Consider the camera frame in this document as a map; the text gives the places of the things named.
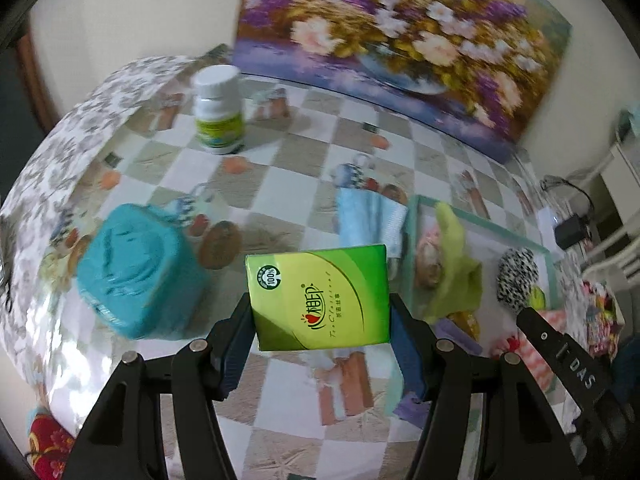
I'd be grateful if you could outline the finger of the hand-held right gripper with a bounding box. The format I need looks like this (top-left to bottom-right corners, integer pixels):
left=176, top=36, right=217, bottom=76
left=516, top=308, right=568, bottom=356

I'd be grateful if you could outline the purple cloth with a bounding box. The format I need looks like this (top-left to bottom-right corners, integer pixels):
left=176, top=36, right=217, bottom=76
left=394, top=317, right=485, bottom=422

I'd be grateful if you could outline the checkered plastic table cover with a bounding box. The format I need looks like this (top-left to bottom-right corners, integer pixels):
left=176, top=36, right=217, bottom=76
left=45, top=45, right=586, bottom=480

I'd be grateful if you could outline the blue face mask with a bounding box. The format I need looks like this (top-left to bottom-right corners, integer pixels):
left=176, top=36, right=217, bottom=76
left=336, top=187, right=410, bottom=281

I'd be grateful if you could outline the floral painting canvas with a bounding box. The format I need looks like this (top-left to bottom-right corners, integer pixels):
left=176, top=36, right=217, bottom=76
left=232, top=0, right=573, bottom=163

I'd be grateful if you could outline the white chair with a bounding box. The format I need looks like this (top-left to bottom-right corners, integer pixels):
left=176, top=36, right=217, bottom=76
left=580, top=145, right=640, bottom=283

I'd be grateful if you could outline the white bottle green label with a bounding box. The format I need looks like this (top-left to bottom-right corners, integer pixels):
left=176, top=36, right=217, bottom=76
left=192, top=65, right=246, bottom=156

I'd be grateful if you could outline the colourful printed packet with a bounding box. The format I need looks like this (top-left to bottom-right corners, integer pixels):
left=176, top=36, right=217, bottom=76
left=582, top=280, right=626, bottom=358

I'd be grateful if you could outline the black cable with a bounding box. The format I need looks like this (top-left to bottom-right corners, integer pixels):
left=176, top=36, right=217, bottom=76
left=540, top=174, right=596, bottom=221

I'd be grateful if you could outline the black power adapter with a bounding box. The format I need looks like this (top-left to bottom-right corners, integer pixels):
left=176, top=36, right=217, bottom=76
left=556, top=215, right=593, bottom=250

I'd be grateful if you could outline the pink white striped knit sock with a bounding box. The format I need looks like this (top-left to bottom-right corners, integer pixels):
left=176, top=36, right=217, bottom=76
left=492, top=310, right=571, bottom=396

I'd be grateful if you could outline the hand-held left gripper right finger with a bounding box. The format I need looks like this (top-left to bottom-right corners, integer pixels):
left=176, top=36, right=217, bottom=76
left=387, top=292, right=586, bottom=480

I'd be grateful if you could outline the grey floral tablecloth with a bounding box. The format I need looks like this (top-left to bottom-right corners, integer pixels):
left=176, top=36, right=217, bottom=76
left=0, top=55, right=198, bottom=411

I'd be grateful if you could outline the clear tray teal rim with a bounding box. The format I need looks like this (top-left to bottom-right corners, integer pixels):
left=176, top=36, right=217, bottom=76
left=390, top=194, right=568, bottom=421

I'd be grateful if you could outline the teal plastic case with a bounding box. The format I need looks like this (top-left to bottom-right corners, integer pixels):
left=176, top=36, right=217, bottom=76
left=76, top=203, right=211, bottom=340

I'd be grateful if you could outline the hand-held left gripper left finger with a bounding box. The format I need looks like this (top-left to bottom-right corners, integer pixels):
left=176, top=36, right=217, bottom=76
left=62, top=292, right=260, bottom=480

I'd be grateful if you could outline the leopard print cloth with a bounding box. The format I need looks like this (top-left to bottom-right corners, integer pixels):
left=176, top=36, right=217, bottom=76
left=496, top=247, right=540, bottom=309

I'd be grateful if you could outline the red patterned cushion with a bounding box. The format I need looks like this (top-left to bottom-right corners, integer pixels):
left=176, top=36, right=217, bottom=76
left=25, top=410, right=76, bottom=480

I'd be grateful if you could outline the green tissue pack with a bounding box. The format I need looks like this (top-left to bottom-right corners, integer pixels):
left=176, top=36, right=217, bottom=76
left=245, top=243, right=391, bottom=352

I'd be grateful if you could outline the light green cloth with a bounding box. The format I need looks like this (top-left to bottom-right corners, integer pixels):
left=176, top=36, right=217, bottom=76
left=422, top=201, right=483, bottom=325

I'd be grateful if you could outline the pink floral crumpled cloth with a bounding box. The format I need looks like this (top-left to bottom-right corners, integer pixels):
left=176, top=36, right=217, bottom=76
left=415, top=225, right=446, bottom=291

